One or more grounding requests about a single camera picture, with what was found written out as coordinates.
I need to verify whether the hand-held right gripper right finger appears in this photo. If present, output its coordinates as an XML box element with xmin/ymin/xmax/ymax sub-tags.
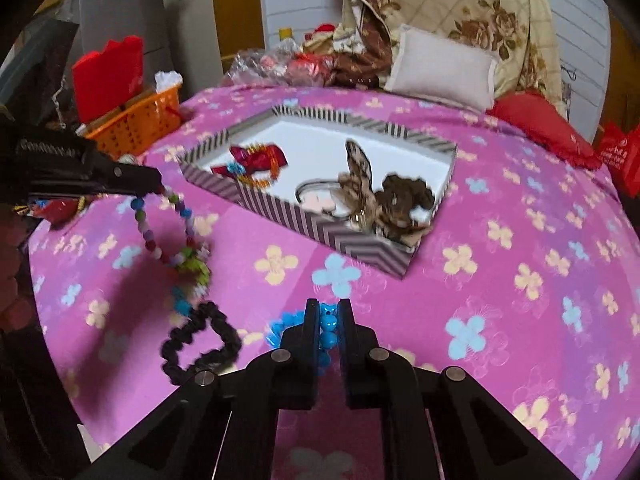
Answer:
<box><xmin>336</xmin><ymin>298</ymin><xmax>576</xmax><ymax>480</ymax></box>

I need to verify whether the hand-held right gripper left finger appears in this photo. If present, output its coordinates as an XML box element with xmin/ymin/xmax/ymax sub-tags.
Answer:
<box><xmin>92</xmin><ymin>298</ymin><xmax>321</xmax><ymax>480</ymax></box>

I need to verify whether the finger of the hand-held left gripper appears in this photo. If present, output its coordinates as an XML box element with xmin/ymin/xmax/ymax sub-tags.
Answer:
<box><xmin>97</xmin><ymin>179</ymin><xmax>167</xmax><ymax>198</ymax></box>
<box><xmin>114</xmin><ymin>162</ymin><xmax>165</xmax><ymax>182</ymax></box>

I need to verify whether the multicolour round bead bracelet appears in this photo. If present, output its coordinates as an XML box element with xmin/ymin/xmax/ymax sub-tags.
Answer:
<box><xmin>129</xmin><ymin>185</ymin><xmax>213</xmax><ymax>281</ymax></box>

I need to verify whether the bright blue bead bracelet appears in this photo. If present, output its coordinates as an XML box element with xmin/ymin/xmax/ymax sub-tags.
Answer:
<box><xmin>265</xmin><ymin>302</ymin><xmax>341</xmax><ymax>391</ymax></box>

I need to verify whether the black scrunchie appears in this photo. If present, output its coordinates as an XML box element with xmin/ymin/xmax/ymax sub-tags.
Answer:
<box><xmin>160</xmin><ymin>301</ymin><xmax>243</xmax><ymax>387</ymax></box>

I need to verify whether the striped cardboard box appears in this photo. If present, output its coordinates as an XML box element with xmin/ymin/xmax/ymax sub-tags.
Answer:
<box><xmin>176</xmin><ymin>105</ymin><xmax>458</xmax><ymax>278</ymax></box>

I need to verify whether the shiny red hair bow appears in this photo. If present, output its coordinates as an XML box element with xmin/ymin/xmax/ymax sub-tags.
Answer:
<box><xmin>211</xmin><ymin>144</ymin><xmax>291</xmax><ymax>181</ymax></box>

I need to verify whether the blue flower bead bracelet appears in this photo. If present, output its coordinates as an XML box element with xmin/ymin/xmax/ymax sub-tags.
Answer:
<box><xmin>170</xmin><ymin>280</ymin><xmax>202</xmax><ymax>318</ymax></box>

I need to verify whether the hair tie with wooden charm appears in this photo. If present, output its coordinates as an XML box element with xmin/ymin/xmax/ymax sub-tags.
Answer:
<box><xmin>295</xmin><ymin>177</ymin><xmax>351</xmax><ymax>218</ymax></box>

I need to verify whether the brown scrunchie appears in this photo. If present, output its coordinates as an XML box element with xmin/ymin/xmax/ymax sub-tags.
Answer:
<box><xmin>382</xmin><ymin>175</ymin><xmax>436</xmax><ymax>226</ymax></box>

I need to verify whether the leopard print hair bow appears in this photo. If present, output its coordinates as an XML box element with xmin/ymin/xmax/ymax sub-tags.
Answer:
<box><xmin>337</xmin><ymin>140</ymin><xmax>436</xmax><ymax>251</ymax></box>

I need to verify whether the orange plastic basket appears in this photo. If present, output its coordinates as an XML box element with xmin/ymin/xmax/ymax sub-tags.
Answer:
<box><xmin>82</xmin><ymin>84</ymin><xmax>182</xmax><ymax>158</ymax></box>

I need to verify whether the white tissue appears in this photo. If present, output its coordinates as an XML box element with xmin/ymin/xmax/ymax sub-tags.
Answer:
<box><xmin>154</xmin><ymin>70</ymin><xmax>183</xmax><ymax>92</ymax></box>

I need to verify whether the red paper bag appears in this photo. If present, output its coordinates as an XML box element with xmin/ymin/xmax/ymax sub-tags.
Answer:
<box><xmin>71</xmin><ymin>36</ymin><xmax>146</xmax><ymax>125</ymax></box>

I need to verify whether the clear plastic bag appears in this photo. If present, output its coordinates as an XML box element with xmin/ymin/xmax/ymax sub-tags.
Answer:
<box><xmin>222</xmin><ymin>42</ymin><xmax>336</xmax><ymax>88</ymax></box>

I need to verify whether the grey refrigerator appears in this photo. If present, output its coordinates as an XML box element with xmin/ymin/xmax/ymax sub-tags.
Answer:
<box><xmin>65</xmin><ymin>0</ymin><xmax>226</xmax><ymax>96</ymax></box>

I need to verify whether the wooden door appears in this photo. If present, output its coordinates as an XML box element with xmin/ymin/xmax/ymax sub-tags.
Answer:
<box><xmin>210</xmin><ymin>0</ymin><xmax>266</xmax><ymax>56</ymax></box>

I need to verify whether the pink floral blanket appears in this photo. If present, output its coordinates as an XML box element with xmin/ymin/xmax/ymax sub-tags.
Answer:
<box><xmin>27</xmin><ymin>85</ymin><xmax>640</xmax><ymax>480</ymax></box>

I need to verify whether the red plush toy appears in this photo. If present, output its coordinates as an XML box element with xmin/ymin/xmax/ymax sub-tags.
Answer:
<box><xmin>305</xmin><ymin>24</ymin><xmax>341</xmax><ymax>53</ymax></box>

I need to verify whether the small beige pillow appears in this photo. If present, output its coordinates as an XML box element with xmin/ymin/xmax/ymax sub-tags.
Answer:
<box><xmin>384</xmin><ymin>24</ymin><xmax>501</xmax><ymax>111</ymax></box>

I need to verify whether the red pillow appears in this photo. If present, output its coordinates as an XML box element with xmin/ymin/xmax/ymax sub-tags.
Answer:
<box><xmin>486</xmin><ymin>91</ymin><xmax>603</xmax><ymax>171</ymax></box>

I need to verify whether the red plastic bag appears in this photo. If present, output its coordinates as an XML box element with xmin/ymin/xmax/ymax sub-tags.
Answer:
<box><xmin>595</xmin><ymin>122</ymin><xmax>640</xmax><ymax>201</ymax></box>

